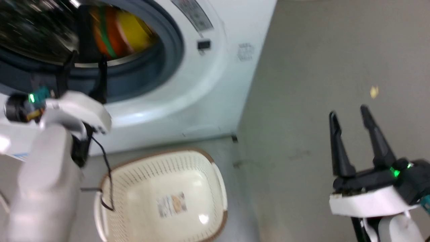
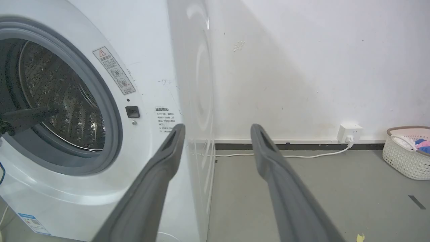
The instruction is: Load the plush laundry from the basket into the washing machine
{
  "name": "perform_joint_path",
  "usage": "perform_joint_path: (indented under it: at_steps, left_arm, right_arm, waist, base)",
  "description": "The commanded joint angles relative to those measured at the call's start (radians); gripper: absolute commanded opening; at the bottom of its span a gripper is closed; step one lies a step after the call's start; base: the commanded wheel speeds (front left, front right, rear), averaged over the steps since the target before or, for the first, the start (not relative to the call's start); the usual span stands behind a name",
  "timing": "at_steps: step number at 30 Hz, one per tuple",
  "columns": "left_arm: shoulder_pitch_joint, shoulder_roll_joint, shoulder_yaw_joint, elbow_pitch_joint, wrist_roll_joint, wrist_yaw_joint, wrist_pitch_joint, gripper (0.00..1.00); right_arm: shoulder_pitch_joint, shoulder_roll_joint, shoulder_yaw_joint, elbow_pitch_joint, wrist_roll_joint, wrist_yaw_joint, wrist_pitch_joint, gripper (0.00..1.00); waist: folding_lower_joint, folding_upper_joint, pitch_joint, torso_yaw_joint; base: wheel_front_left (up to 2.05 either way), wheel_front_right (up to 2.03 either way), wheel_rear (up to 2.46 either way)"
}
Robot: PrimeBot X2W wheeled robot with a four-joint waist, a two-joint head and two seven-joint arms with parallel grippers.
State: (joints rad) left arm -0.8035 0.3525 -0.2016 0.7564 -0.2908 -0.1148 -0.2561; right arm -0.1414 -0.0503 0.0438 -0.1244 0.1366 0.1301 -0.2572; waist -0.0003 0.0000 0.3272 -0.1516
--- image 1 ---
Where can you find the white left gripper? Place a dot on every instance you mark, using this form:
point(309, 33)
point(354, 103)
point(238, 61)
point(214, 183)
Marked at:
point(84, 107)

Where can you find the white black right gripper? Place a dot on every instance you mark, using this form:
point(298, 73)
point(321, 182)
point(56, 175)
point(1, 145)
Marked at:
point(366, 196)

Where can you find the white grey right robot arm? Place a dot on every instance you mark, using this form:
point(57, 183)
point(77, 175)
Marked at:
point(396, 228)

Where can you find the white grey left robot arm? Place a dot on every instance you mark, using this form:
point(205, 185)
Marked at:
point(43, 188)

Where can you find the cream plastic laundry basket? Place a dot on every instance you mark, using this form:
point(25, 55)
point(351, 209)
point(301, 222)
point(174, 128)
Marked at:
point(158, 174)

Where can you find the white front-load washing machine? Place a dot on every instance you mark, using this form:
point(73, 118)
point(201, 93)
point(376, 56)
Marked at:
point(208, 97)

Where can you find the printed label sticker in basket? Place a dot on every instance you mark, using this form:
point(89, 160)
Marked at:
point(172, 204)

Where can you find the small yellow floor scrap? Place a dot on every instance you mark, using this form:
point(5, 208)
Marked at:
point(374, 91)

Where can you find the orange yellow green garment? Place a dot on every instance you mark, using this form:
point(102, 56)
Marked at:
point(129, 32)

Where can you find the black washer door latch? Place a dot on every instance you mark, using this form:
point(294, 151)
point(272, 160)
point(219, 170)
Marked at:
point(204, 44)

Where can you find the grey washer instruction label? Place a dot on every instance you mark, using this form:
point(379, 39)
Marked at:
point(195, 13)

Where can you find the pale sticker on washer side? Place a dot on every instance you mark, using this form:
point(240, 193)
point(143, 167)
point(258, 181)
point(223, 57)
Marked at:
point(245, 52)

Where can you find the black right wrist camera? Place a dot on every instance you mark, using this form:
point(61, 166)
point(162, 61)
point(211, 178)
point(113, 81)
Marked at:
point(416, 178)

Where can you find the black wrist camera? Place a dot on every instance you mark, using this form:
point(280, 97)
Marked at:
point(20, 107)
point(416, 178)

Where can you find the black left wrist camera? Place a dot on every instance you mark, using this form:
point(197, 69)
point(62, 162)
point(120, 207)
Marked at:
point(20, 107)

